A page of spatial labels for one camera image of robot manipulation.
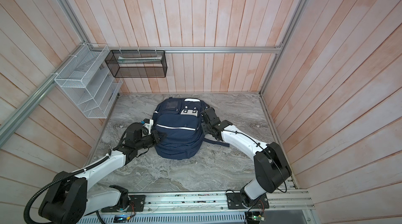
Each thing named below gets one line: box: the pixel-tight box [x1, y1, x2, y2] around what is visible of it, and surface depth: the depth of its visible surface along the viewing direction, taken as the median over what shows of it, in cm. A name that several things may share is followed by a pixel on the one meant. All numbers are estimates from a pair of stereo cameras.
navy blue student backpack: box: [151, 97, 209, 161], surface depth 88 cm
